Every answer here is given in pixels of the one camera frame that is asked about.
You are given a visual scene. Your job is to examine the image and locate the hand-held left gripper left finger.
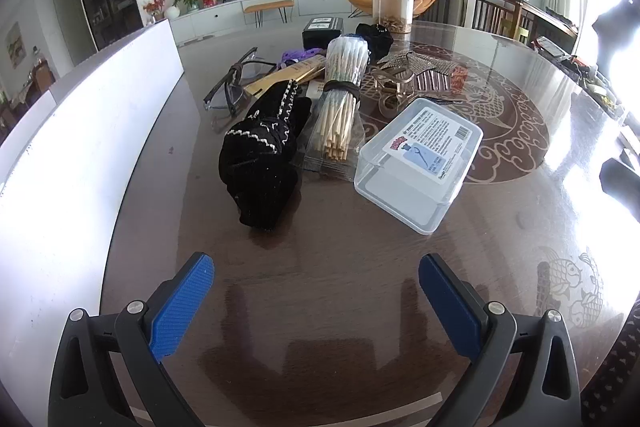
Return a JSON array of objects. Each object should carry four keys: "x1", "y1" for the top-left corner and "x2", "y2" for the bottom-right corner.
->
[{"x1": 47, "y1": 252, "x2": 216, "y2": 427}]

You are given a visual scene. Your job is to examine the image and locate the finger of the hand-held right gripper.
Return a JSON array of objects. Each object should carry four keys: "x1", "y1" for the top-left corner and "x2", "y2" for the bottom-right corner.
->
[{"x1": 598, "y1": 157, "x2": 640, "y2": 224}]

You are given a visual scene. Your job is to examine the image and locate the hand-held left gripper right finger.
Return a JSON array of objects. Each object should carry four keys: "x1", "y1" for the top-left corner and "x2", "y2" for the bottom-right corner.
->
[{"x1": 419, "y1": 253, "x2": 583, "y2": 427}]

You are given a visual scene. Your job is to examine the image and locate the black box with white labels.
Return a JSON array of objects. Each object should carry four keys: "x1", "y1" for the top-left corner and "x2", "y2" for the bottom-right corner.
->
[{"x1": 302, "y1": 18, "x2": 345, "y2": 50}]

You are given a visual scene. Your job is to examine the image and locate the row of small clutter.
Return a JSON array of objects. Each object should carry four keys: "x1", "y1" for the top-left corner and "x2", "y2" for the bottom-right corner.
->
[{"x1": 535, "y1": 36, "x2": 628, "y2": 120}]

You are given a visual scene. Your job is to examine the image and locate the clear plastic box with label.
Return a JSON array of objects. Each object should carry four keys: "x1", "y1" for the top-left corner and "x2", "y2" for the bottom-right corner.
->
[{"x1": 353, "y1": 98, "x2": 484, "y2": 235}]

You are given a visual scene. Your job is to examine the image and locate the black knitted glove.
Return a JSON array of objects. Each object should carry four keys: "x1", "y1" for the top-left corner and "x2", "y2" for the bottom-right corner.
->
[{"x1": 219, "y1": 79, "x2": 313, "y2": 232}]

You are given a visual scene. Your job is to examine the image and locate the white board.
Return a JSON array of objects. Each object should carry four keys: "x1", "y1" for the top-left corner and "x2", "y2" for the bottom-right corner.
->
[{"x1": 0, "y1": 19, "x2": 185, "y2": 408}]

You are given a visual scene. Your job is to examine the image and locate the dark wooden bench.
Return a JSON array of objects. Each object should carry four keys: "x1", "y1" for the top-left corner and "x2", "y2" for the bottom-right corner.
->
[{"x1": 462, "y1": 0, "x2": 581, "y2": 55}]

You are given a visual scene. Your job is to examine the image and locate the bundle of chopsticks in bag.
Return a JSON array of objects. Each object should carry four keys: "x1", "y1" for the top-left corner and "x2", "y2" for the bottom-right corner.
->
[{"x1": 300, "y1": 33, "x2": 373, "y2": 182}]

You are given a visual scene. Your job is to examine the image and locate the clear safety glasses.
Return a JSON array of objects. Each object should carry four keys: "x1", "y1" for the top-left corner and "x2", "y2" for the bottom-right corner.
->
[{"x1": 202, "y1": 48, "x2": 278, "y2": 118}]

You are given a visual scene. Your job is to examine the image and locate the silver rhinestone mesh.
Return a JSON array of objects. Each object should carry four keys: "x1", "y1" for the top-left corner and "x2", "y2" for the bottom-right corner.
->
[{"x1": 377, "y1": 51, "x2": 458, "y2": 80}]

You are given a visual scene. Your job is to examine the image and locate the gold metal clip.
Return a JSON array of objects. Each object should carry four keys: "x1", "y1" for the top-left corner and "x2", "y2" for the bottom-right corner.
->
[{"x1": 370, "y1": 69, "x2": 416, "y2": 96}]

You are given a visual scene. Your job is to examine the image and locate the black elastic band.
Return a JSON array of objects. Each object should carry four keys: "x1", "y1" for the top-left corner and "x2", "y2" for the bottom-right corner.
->
[{"x1": 322, "y1": 79, "x2": 363, "y2": 101}]

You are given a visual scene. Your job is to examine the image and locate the beige flat wooden package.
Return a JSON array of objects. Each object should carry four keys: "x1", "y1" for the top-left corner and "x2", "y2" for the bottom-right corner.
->
[{"x1": 240, "y1": 57, "x2": 328, "y2": 100}]

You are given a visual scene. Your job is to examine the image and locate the small black pouch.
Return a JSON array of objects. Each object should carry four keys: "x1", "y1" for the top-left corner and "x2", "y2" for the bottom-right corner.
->
[{"x1": 356, "y1": 23, "x2": 396, "y2": 62}]

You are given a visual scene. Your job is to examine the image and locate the purple packet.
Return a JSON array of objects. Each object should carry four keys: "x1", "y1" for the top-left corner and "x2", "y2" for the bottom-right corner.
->
[{"x1": 280, "y1": 48, "x2": 328, "y2": 64}]

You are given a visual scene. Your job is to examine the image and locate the clear jar with black lid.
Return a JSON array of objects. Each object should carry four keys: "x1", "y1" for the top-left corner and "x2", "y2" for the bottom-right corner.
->
[{"x1": 372, "y1": 0, "x2": 416, "y2": 34}]

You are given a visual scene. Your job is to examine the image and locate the orange bench with metal legs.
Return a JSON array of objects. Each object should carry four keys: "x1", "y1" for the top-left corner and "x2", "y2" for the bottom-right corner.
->
[{"x1": 243, "y1": 0, "x2": 294, "y2": 28}]

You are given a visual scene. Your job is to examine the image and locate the gold metal ring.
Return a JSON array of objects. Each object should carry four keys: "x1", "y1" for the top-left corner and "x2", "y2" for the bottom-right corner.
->
[{"x1": 377, "y1": 94, "x2": 402, "y2": 118}]

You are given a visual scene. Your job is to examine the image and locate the framed wall picture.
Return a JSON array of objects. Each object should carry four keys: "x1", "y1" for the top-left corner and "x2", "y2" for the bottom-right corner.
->
[{"x1": 5, "y1": 22, "x2": 27, "y2": 68}]

